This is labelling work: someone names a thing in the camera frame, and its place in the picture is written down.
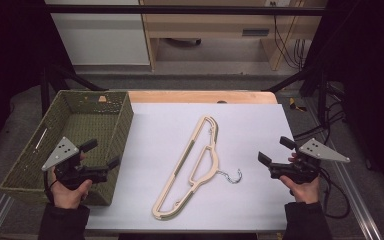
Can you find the person's right hand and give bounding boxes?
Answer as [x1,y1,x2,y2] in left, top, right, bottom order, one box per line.
[279,151,322,205]

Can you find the white cabinet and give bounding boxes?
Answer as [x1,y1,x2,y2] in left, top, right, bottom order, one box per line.
[44,0,151,67]

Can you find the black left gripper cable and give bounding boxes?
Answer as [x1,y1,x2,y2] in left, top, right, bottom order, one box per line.
[43,169,59,205]

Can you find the person's left hand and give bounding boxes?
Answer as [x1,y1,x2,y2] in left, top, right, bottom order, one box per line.
[50,152,94,210]

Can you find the black curtain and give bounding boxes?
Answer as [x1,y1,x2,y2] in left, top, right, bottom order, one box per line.
[304,0,384,203]
[0,0,75,163]

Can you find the green woven basket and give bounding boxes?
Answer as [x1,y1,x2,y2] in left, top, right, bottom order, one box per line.
[0,89,135,207]

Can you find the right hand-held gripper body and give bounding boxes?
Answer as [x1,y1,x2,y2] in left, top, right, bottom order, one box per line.
[269,138,351,185]

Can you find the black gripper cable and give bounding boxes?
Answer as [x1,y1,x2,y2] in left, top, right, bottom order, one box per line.
[318,166,352,220]
[43,169,59,205]

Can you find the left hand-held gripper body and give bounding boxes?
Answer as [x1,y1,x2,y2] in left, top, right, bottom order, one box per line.
[41,136,109,191]

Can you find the light wooden desk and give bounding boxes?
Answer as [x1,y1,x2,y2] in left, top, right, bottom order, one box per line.
[139,0,328,72]

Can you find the white paper sheet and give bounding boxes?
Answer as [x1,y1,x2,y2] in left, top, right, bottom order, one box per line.
[85,102,296,232]

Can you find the black metal stand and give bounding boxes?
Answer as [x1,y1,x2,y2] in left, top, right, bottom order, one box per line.
[261,63,331,128]
[39,63,109,118]

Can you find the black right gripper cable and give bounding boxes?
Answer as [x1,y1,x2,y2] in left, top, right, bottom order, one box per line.
[318,166,352,220]

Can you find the black horizontal frame bar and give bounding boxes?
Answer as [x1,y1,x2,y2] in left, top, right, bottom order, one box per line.
[44,4,328,17]

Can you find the yellow and black tool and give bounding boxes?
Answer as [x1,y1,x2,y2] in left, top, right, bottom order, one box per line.
[288,97,308,113]

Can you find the black floor cables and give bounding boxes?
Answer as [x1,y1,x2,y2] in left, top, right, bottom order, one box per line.
[293,81,348,146]

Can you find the beige clothes hanger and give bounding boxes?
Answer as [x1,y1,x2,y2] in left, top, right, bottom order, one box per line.
[152,116,243,222]
[151,114,243,221]

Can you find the hanging black cables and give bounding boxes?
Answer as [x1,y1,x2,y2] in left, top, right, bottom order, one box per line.
[272,1,307,71]

